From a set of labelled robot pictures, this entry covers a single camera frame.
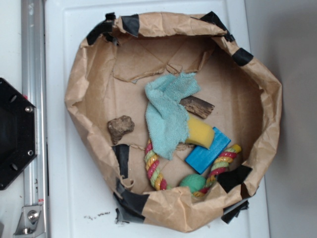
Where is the aluminium extrusion rail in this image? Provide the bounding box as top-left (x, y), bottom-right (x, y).
top-left (21, 0), bottom-right (51, 238)

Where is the brown rock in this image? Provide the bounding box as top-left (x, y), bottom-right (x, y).
top-left (107, 115), bottom-right (135, 145)

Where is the dark wooden bark piece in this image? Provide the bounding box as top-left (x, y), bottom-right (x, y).
top-left (180, 96), bottom-right (214, 119)

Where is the multicolour rope ring toy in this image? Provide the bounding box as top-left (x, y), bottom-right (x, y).
top-left (144, 140), bottom-right (242, 197)

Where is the green rubber ball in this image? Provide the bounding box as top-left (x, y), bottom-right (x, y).
top-left (179, 174), bottom-right (206, 193)

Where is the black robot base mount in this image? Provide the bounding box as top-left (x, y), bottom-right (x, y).
top-left (0, 78), bottom-right (37, 190)

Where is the blue rectangular block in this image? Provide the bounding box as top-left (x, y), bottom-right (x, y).
top-left (185, 127), bottom-right (231, 174)

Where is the white plastic tray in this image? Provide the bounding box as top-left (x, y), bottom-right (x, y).
top-left (45, 0), bottom-right (269, 238)

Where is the yellow sponge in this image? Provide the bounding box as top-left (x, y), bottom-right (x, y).
top-left (185, 115), bottom-right (215, 149)

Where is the light blue terry cloth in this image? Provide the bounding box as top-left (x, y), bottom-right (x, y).
top-left (145, 72), bottom-right (201, 160)

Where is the metal corner bracket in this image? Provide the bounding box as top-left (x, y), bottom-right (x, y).
top-left (13, 205), bottom-right (45, 238)

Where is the brown paper bag bin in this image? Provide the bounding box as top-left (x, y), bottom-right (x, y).
top-left (65, 12), bottom-right (282, 232)

